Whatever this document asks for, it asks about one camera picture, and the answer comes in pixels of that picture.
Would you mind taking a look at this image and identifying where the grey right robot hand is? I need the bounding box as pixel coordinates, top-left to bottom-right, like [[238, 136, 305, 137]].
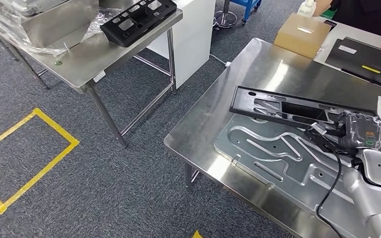
[[336, 112, 381, 155]]

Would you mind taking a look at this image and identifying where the black plastic frame part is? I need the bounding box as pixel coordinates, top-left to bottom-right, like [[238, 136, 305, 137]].
[[229, 86, 381, 145], [100, 0, 178, 48]]

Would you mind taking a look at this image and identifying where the stainless steel workbench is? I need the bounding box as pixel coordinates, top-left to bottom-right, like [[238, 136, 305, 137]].
[[163, 37, 381, 238]]

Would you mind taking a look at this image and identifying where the grey metal part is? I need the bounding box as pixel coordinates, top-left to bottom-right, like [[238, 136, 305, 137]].
[[0, 0, 69, 16]]

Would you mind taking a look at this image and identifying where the black laptop with yellow sticker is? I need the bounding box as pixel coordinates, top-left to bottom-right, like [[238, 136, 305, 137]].
[[324, 37, 381, 94]]

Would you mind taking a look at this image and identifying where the person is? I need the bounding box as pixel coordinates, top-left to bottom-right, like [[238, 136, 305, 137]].
[[311, 0, 381, 56]]

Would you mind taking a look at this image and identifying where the white desk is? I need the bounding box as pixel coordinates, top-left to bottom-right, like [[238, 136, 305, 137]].
[[312, 16, 381, 71]]

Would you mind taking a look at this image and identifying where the stamped sheet metal panel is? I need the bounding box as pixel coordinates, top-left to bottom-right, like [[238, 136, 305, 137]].
[[214, 113, 381, 238]]

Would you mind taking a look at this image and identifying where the brown cardboard box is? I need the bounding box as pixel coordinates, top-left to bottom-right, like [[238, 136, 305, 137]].
[[273, 13, 332, 60]]

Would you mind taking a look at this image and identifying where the blue wheeled cart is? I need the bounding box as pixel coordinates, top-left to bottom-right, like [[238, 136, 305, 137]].
[[230, 0, 263, 26]]

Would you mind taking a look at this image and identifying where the white cabinet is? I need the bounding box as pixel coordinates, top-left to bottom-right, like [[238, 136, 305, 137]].
[[147, 0, 216, 89]]

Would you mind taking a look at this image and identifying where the stainless steel table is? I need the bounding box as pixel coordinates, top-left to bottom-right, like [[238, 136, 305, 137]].
[[0, 0, 184, 148]]

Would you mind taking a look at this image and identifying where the grey sheet metal box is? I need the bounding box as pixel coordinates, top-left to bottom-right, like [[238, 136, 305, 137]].
[[21, 0, 100, 50]]

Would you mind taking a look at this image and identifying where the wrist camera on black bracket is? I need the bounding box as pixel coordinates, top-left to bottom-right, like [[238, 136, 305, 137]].
[[303, 122, 354, 156]]

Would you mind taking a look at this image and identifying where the black camera cable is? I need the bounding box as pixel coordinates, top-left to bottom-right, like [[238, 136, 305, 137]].
[[315, 148, 345, 238]]

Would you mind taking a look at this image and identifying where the white power cable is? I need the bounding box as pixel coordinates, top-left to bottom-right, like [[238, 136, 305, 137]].
[[209, 53, 233, 68]]

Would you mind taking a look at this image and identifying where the chrome round pedestal base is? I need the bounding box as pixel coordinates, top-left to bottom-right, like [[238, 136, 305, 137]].
[[214, 0, 239, 29]]

